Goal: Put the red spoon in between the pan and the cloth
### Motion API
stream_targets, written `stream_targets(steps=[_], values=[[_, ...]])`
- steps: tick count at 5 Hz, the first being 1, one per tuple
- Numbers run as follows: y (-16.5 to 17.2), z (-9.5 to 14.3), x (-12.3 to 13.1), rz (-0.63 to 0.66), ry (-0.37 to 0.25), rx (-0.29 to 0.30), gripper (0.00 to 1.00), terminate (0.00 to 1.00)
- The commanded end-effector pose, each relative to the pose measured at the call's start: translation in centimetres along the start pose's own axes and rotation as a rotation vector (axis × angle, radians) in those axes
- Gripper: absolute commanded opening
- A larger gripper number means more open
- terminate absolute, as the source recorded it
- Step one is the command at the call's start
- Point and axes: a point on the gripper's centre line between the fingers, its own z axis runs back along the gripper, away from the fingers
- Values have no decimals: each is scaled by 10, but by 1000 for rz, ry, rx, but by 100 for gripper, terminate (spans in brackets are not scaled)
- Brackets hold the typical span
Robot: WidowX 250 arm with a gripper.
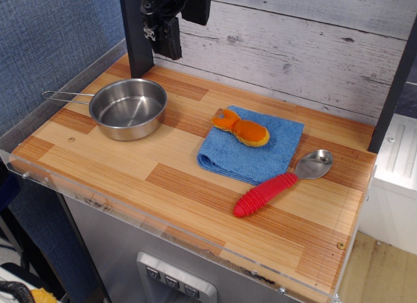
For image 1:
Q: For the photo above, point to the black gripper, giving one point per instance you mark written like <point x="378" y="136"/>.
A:
<point x="159" y="18"/>

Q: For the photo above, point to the red handled metal spoon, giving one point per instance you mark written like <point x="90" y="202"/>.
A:
<point x="312" y="166"/>

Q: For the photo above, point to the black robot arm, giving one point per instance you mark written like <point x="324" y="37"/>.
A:
<point x="195" y="11"/>

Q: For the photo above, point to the stainless steel pan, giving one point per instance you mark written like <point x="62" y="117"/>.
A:
<point x="125" y="110"/>

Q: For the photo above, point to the blue folded cloth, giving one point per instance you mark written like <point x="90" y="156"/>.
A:
<point x="222" y="153"/>

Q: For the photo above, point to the orange plush toy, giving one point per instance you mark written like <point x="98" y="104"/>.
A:
<point x="247" y="132"/>

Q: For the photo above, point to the clear acrylic table edge guard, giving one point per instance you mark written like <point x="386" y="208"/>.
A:
<point x="62" y="186"/>

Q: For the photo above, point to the steel toy fridge cabinet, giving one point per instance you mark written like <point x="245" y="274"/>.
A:
<point x="113" y="244"/>

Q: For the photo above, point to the silver button control panel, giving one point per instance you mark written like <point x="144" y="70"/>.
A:
<point x="164" y="282"/>

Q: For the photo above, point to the white side cabinet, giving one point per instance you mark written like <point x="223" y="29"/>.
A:
<point x="389" y="213"/>

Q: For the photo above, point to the yellow black object bottom left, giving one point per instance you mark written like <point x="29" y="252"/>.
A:
<point x="14" y="291"/>

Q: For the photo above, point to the dark left vertical post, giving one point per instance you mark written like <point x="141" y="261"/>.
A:
<point x="139" y="48"/>

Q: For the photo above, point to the dark vertical post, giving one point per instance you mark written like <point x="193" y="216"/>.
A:
<point x="139" y="48"/>
<point x="398" y="83"/>

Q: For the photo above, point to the dark right vertical post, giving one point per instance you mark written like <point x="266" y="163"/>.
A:
<point x="398" y="83"/>

